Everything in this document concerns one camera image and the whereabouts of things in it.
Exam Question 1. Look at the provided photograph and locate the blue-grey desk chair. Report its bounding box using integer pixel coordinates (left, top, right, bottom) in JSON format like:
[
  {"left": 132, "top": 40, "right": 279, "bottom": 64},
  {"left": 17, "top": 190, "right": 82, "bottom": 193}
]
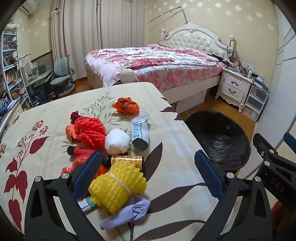
[{"left": 50, "top": 56, "right": 75, "bottom": 96}]

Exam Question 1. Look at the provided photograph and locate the pale grey tube black cap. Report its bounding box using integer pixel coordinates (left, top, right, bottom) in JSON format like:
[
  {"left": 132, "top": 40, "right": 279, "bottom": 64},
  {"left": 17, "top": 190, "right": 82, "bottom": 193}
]
[{"left": 131, "top": 114, "right": 150, "bottom": 151}]

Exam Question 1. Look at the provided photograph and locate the white air conditioner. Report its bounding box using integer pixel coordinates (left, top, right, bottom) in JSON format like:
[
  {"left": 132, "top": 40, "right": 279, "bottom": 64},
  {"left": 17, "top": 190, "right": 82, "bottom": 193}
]
[{"left": 18, "top": 0, "right": 36, "bottom": 13}]

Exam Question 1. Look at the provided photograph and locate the pile of blue-grey boxes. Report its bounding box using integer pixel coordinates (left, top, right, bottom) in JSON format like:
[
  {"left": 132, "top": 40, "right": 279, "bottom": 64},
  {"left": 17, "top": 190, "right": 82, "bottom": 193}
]
[{"left": 251, "top": 73, "right": 270, "bottom": 91}]

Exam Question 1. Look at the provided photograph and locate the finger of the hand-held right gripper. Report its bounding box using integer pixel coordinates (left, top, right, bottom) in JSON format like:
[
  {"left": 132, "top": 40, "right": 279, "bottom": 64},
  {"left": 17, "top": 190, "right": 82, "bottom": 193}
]
[
  {"left": 277, "top": 132, "right": 296, "bottom": 163},
  {"left": 253, "top": 133, "right": 278, "bottom": 168}
]

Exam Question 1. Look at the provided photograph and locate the pink floral quilt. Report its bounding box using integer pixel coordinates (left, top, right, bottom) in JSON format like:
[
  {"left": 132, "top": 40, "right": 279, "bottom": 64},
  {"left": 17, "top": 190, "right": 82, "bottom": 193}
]
[{"left": 85, "top": 44, "right": 226, "bottom": 92}]

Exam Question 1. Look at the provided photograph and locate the white storage box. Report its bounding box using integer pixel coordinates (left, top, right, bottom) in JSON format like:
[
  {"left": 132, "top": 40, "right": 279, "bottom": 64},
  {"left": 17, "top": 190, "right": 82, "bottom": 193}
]
[{"left": 177, "top": 89, "right": 207, "bottom": 114}]

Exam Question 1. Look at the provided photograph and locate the lavender glove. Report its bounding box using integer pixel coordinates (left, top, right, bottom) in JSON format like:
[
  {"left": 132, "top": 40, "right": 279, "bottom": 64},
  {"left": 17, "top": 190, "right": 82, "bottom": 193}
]
[{"left": 99, "top": 196, "right": 151, "bottom": 231}]

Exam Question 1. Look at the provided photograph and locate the teal white marker pen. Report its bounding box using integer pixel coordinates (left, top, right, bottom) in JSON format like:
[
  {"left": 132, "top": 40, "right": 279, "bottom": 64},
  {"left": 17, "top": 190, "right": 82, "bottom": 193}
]
[{"left": 77, "top": 196, "right": 97, "bottom": 213}]

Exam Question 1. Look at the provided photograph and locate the thin metal rod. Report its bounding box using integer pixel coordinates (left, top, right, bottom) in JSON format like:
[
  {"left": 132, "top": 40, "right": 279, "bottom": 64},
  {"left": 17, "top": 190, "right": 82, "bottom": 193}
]
[{"left": 148, "top": 6, "right": 189, "bottom": 25}]

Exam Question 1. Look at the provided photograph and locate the orange paper bag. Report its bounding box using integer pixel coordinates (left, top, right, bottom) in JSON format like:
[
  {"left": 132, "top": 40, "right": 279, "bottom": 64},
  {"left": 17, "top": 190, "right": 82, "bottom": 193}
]
[{"left": 65, "top": 125, "right": 80, "bottom": 143}]

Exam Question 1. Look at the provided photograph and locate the red plastic bag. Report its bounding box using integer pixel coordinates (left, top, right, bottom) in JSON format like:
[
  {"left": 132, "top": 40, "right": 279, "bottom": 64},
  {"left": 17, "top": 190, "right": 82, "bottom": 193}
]
[{"left": 61, "top": 155, "right": 108, "bottom": 178}]

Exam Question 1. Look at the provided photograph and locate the orange foil wrapper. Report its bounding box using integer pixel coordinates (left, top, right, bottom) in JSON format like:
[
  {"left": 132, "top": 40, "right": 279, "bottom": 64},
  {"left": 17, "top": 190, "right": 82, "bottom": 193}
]
[{"left": 112, "top": 97, "right": 140, "bottom": 114}]

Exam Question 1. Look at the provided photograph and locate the red foam fruit net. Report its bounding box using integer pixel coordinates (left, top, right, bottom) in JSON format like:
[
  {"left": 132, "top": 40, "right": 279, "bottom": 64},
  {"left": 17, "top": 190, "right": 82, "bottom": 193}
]
[{"left": 74, "top": 117, "right": 107, "bottom": 150}]

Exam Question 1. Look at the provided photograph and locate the white bed tufted headboard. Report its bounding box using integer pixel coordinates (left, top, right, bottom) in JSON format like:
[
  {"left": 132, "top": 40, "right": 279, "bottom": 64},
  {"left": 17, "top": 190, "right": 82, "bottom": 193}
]
[{"left": 85, "top": 22, "right": 236, "bottom": 105}]

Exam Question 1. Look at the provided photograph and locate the translucent plastic drawer unit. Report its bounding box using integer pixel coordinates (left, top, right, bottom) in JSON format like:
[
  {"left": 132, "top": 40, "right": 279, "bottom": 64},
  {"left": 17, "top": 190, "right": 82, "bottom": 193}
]
[{"left": 242, "top": 83, "right": 269, "bottom": 122}]

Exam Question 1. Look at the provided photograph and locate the small brown glass bottle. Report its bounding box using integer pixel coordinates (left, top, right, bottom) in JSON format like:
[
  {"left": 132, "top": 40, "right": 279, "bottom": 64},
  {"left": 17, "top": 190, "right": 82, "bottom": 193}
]
[{"left": 101, "top": 155, "right": 144, "bottom": 167}]

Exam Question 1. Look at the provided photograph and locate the trash bin black bag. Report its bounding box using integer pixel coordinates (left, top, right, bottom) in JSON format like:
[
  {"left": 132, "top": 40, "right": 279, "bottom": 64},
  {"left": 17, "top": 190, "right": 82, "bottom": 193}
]
[{"left": 185, "top": 110, "right": 252, "bottom": 173}]

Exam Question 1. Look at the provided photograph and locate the white study desk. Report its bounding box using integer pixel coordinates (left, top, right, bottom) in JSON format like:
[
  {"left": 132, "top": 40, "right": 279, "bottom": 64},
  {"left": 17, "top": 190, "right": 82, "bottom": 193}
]
[{"left": 21, "top": 61, "right": 55, "bottom": 102}]

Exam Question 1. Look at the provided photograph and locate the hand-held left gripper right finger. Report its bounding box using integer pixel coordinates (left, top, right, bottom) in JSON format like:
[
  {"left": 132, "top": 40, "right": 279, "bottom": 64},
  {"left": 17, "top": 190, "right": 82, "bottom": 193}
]
[{"left": 194, "top": 149, "right": 272, "bottom": 241}]

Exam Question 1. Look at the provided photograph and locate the yellow foam fruit net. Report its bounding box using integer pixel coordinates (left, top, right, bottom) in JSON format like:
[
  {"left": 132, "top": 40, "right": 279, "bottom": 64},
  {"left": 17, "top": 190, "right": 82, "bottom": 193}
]
[{"left": 88, "top": 160, "right": 148, "bottom": 214}]

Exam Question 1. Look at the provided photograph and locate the white bookshelf with books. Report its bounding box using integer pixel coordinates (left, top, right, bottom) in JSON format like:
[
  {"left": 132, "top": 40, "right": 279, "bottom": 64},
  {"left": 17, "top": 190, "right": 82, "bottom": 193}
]
[{"left": 0, "top": 29, "right": 31, "bottom": 109}]

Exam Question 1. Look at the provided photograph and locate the red bottle black cap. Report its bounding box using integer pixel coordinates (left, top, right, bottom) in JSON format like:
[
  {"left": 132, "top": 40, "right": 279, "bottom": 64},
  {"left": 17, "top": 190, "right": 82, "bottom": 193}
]
[{"left": 67, "top": 146, "right": 100, "bottom": 157}]

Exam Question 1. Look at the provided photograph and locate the white two-drawer nightstand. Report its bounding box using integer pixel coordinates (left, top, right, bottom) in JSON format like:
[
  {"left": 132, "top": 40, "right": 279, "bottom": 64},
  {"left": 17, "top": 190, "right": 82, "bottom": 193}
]
[{"left": 216, "top": 68, "right": 253, "bottom": 112}]

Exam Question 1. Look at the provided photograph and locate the person's right forearm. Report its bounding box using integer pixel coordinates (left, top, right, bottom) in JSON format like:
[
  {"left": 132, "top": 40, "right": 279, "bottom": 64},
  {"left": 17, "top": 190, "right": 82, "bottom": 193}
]
[{"left": 269, "top": 200, "right": 285, "bottom": 241}]

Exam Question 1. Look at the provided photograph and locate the beige pleated curtain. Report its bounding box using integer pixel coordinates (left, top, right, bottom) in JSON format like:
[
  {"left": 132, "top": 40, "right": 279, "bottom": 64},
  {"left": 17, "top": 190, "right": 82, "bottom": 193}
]
[
  {"left": 100, "top": 0, "right": 145, "bottom": 50},
  {"left": 51, "top": 0, "right": 100, "bottom": 80}
]

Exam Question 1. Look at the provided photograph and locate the dark red paper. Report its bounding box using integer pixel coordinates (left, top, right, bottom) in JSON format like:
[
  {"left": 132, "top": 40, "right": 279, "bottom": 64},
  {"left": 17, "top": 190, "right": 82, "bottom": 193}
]
[{"left": 70, "top": 111, "right": 81, "bottom": 124}]

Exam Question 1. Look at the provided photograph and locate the white wardrobe door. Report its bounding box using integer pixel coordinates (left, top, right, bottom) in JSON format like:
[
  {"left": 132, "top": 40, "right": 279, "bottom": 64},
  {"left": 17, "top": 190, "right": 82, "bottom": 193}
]
[{"left": 255, "top": 7, "right": 296, "bottom": 149}]

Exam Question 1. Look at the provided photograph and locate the white paper ball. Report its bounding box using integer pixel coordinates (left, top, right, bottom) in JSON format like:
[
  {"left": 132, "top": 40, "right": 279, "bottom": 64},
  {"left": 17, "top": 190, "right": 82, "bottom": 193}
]
[{"left": 105, "top": 128, "right": 130, "bottom": 155}]

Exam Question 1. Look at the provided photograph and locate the cluster of small bottles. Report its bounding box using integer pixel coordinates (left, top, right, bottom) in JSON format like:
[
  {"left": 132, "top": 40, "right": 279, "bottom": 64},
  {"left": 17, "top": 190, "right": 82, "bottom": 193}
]
[{"left": 223, "top": 57, "right": 255, "bottom": 75}]

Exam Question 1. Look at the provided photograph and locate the beige leaf print tablecloth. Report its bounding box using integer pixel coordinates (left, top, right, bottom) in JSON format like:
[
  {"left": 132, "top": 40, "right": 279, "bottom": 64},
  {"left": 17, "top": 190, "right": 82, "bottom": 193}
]
[{"left": 0, "top": 82, "right": 220, "bottom": 241}]

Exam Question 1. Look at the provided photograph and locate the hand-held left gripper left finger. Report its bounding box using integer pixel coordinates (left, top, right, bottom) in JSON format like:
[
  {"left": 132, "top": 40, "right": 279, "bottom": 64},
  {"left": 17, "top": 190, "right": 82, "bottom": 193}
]
[{"left": 23, "top": 151, "right": 104, "bottom": 241}]

